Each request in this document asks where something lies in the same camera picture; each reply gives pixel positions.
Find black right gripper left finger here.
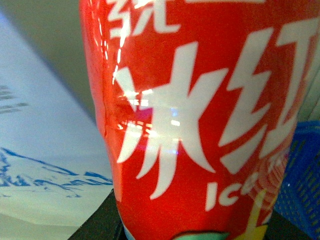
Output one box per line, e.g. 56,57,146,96
68,190,124,240

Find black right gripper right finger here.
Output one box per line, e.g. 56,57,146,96
264,211,319,240

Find red iced tea bottle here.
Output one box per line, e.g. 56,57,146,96
79,0,320,240

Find blue plastic basket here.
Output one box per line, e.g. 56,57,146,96
274,120,320,240

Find white chest freezer with penguin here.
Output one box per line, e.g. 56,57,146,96
0,15,112,226

